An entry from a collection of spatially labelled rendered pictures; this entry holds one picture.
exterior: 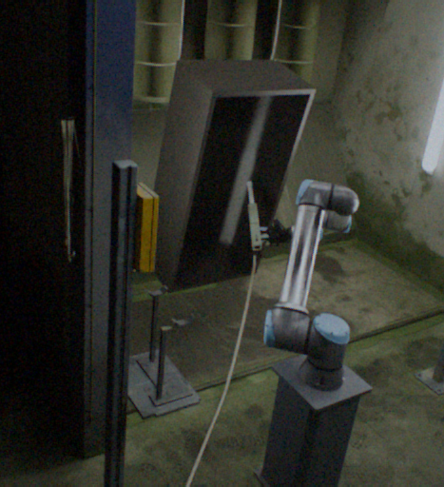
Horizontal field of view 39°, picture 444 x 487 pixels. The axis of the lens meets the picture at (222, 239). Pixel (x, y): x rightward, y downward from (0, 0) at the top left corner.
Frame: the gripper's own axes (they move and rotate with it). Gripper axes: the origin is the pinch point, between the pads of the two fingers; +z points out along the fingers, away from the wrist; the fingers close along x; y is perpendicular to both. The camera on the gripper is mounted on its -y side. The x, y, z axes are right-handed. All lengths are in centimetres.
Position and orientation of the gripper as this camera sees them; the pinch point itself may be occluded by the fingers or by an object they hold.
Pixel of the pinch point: (253, 233)
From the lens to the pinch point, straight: 333.0
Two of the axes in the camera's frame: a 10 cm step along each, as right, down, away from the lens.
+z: -10.0, 0.6, -0.4
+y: 0.0, 6.4, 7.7
